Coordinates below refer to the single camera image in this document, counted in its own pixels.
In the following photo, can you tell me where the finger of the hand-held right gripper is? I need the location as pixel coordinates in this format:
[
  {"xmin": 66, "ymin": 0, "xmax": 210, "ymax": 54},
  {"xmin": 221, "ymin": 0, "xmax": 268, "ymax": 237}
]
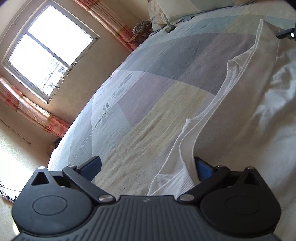
[{"xmin": 276, "ymin": 28, "xmax": 296, "ymax": 41}]

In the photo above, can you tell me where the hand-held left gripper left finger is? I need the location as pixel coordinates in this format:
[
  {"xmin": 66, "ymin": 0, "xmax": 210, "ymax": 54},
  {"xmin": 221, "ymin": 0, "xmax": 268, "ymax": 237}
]
[{"xmin": 31, "ymin": 156, "xmax": 116, "ymax": 205}]

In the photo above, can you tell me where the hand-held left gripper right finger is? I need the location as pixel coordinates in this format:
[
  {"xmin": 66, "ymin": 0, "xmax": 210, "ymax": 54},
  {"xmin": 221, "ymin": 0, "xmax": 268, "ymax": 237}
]
[{"xmin": 177, "ymin": 157, "xmax": 265, "ymax": 205}]

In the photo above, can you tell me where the white bear-print long-sleeve shirt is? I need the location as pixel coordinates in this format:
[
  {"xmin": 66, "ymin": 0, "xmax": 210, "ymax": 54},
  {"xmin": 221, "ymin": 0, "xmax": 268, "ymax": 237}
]
[{"xmin": 148, "ymin": 19, "xmax": 296, "ymax": 241}]

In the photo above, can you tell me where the orange patterned curtain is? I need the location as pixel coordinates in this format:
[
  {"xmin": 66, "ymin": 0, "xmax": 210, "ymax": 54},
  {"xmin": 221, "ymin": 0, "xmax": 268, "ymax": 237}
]
[
  {"xmin": 0, "ymin": 74, "xmax": 71, "ymax": 139},
  {"xmin": 73, "ymin": 0, "xmax": 142, "ymax": 52}
]

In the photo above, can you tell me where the large flower-print pillow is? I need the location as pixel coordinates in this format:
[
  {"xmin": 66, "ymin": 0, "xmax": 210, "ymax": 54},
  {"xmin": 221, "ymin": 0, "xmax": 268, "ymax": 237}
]
[{"xmin": 153, "ymin": 0, "xmax": 256, "ymax": 25}]

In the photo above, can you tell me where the white power strip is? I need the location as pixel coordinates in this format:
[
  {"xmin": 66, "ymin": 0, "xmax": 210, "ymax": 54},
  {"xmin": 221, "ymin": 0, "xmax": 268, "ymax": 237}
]
[{"xmin": 1, "ymin": 193, "xmax": 17, "ymax": 202}]

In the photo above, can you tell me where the bed with patchwork sheet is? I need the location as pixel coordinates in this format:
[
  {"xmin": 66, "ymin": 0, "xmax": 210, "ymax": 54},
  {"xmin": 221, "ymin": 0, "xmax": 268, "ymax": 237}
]
[{"xmin": 47, "ymin": 0, "xmax": 296, "ymax": 241}]

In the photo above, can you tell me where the wooden side table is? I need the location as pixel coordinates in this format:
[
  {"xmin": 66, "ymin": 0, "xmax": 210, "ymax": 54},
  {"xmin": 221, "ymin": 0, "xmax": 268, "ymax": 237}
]
[{"xmin": 125, "ymin": 30, "xmax": 153, "ymax": 45}]

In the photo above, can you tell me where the grey stuffed toy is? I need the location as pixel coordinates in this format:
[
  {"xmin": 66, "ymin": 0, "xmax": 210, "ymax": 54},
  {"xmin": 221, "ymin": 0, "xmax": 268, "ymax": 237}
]
[{"xmin": 132, "ymin": 20, "xmax": 150, "ymax": 35}]

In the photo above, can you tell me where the thin wall cable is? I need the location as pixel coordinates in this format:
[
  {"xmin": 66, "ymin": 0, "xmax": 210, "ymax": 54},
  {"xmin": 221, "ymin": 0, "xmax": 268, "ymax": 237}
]
[{"xmin": 0, "ymin": 118, "xmax": 32, "ymax": 146}]

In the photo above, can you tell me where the black power strip cable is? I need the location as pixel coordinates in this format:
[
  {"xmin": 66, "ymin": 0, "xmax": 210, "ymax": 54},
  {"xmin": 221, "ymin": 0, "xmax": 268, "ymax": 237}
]
[{"xmin": 0, "ymin": 180, "xmax": 22, "ymax": 195}]

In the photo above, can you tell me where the window with white frame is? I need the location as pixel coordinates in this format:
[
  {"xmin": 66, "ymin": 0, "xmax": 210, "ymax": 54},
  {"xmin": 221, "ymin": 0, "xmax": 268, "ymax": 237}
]
[{"xmin": 1, "ymin": 0, "xmax": 100, "ymax": 105}]

